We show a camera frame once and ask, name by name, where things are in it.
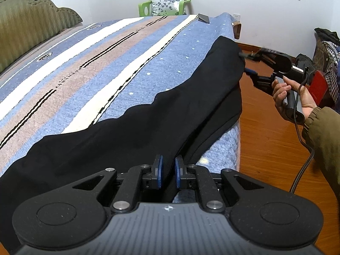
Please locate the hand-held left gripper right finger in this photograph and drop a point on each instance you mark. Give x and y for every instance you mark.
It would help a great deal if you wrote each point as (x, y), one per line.
(178, 172)

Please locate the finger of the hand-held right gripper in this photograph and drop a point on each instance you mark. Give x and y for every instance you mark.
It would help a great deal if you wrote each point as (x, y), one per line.
(263, 83)
(255, 55)

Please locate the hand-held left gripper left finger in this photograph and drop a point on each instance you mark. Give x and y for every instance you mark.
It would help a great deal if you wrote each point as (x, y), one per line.
(159, 172)

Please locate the black pants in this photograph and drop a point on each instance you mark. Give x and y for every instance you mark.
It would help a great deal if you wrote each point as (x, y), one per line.
(132, 138)

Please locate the person's right forearm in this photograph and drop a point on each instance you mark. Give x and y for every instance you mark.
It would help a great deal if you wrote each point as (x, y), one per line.
(326, 138)

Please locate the person's right hand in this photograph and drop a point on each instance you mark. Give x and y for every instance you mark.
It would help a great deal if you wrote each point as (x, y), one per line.
(279, 95)

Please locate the brown patterned bag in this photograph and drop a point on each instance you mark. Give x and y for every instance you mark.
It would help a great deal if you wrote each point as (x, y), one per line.
(320, 53)

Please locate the red box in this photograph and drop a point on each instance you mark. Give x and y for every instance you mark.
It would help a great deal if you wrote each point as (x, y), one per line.
(321, 87)

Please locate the black garment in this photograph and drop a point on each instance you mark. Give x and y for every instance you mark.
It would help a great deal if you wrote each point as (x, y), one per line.
(325, 34)

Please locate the black smartphone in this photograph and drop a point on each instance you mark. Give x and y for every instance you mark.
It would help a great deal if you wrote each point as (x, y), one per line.
(203, 18)

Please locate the green plastic chair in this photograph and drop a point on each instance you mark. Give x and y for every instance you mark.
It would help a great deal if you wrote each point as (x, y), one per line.
(144, 9)

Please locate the striped quilted blanket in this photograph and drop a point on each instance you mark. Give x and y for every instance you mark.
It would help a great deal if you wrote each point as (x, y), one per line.
(79, 58)

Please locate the green padded headboard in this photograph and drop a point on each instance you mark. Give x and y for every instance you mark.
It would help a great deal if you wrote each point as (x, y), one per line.
(26, 24)

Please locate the white wall socket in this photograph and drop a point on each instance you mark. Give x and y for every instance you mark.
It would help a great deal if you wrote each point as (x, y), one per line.
(237, 17)

